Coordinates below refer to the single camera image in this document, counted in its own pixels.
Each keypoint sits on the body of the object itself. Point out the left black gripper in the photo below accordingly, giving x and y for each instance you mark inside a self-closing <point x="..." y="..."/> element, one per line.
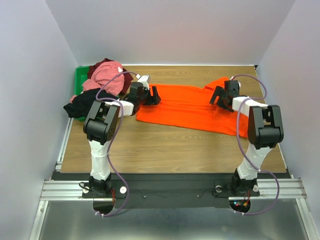
<point x="152" y="100"/>

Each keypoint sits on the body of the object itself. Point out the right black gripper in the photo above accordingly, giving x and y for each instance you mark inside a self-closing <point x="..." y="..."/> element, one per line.
<point x="222" y="94"/>

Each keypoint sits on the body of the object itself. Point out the orange t shirt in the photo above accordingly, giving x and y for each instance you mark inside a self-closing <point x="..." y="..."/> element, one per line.
<point x="189" y="107"/>

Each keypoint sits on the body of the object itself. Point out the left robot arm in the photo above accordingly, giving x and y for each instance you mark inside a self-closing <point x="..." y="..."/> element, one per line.
<point x="101" y="126"/>

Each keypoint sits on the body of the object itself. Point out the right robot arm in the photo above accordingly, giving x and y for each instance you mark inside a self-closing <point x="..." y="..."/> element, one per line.
<point x="264" y="132"/>

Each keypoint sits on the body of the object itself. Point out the maroon t shirt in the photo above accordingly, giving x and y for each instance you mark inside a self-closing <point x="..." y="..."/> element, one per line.
<point x="127" y="76"/>

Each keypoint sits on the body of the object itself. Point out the pink t shirt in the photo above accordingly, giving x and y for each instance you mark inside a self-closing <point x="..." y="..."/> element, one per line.
<point x="103" y="75"/>

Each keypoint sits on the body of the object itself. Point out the black t shirt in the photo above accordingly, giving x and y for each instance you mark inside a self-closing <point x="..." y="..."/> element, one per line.
<point x="81" y="104"/>

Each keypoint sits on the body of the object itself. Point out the green plastic bin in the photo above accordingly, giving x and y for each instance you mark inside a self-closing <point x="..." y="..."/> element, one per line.
<point x="81" y="75"/>

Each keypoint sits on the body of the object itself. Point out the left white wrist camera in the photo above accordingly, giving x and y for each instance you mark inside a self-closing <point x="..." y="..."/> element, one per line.
<point x="144" y="79"/>

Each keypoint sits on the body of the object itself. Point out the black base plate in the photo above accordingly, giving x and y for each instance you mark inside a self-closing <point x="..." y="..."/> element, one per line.
<point x="160" y="191"/>

